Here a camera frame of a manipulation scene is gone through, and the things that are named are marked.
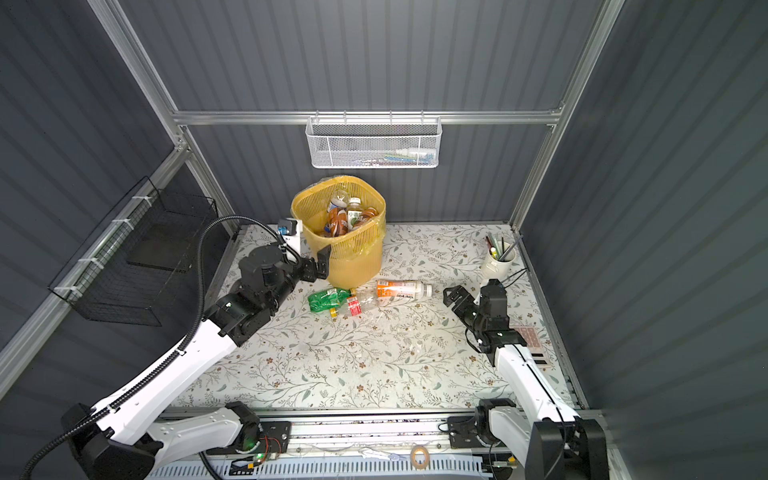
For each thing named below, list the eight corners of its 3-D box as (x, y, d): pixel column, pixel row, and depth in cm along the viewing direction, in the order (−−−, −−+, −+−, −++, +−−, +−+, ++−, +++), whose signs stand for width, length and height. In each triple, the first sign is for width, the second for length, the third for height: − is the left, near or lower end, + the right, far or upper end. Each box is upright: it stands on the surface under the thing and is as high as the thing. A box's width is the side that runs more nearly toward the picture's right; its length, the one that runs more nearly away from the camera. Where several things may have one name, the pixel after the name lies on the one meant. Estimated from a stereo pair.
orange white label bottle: (376, 300, 100) (376, 292, 96) (377, 289, 103) (376, 280, 99) (431, 300, 100) (433, 292, 96) (430, 289, 103) (431, 280, 99)
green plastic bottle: (308, 311, 97) (306, 306, 95) (312, 293, 102) (310, 287, 99) (348, 311, 97) (347, 306, 94) (350, 293, 102) (349, 287, 99)
